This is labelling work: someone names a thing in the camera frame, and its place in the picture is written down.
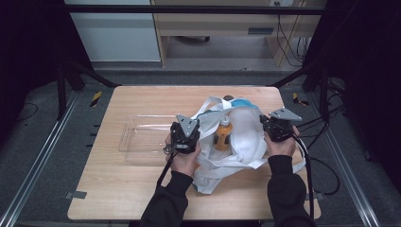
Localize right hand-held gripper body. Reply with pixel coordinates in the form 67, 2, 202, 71
262, 107, 303, 143

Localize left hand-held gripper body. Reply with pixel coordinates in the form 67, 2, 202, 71
169, 113, 201, 155

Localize white patterned tote bag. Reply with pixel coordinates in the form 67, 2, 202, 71
190, 96, 306, 196

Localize person's right hand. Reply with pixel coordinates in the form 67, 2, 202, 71
264, 126, 301, 158

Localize person's left hand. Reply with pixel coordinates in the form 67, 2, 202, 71
164, 133, 202, 178

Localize yellow and black tape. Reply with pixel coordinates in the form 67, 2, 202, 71
89, 90, 103, 108
291, 92, 310, 107

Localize orange juice bottle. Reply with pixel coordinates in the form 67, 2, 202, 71
212, 114, 235, 151

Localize clear plastic box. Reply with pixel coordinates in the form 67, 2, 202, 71
117, 113, 178, 164

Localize grey tape piece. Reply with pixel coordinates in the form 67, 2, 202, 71
64, 190, 88, 201
305, 191, 325, 201

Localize dark curtain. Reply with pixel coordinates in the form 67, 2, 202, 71
0, 0, 94, 140
304, 0, 401, 193

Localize white cabinet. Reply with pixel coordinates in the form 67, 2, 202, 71
63, 0, 162, 62

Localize left hand-held gripper cable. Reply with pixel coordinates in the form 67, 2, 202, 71
156, 143, 178, 190

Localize hand-held gripper cable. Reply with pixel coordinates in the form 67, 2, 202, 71
291, 131, 340, 220
156, 143, 178, 190

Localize black diagonal frame brace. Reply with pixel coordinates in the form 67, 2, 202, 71
269, 62, 320, 89
64, 60, 122, 89

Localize black frame post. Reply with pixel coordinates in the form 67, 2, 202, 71
318, 65, 331, 122

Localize right hand-held gripper cable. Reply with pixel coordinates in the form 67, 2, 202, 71
291, 131, 340, 220

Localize hanging black cables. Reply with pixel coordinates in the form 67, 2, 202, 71
275, 1, 311, 68

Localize aluminium rail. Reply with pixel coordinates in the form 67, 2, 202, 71
306, 93, 382, 227
0, 91, 79, 227

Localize black horizontal frame bar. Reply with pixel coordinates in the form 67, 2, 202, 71
64, 4, 327, 16

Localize thin black floor cable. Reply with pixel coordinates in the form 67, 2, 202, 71
15, 102, 40, 122

